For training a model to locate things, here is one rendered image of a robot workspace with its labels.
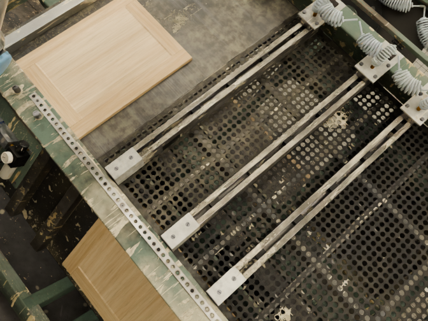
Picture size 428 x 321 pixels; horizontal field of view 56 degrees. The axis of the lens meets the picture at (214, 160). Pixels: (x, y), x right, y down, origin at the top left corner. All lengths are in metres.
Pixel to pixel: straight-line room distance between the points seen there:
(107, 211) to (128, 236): 0.12
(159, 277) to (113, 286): 0.51
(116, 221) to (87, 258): 0.51
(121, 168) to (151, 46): 0.57
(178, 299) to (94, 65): 0.98
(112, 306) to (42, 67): 1.06
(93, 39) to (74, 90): 0.25
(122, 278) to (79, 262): 0.24
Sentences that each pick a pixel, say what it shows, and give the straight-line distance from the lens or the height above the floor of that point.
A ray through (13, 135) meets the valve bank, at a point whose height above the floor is 0.74.
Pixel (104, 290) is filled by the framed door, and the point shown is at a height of 0.36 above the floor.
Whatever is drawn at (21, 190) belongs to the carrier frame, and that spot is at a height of 0.37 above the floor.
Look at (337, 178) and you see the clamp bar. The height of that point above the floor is 1.41.
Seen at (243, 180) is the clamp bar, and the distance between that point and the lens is 1.51.
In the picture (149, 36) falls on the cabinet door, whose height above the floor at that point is 1.27.
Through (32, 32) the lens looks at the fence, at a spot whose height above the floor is 1.00.
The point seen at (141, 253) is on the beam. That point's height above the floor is 0.85.
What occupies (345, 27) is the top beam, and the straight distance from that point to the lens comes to 1.85.
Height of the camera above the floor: 1.77
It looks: 24 degrees down
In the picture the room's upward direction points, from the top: 42 degrees clockwise
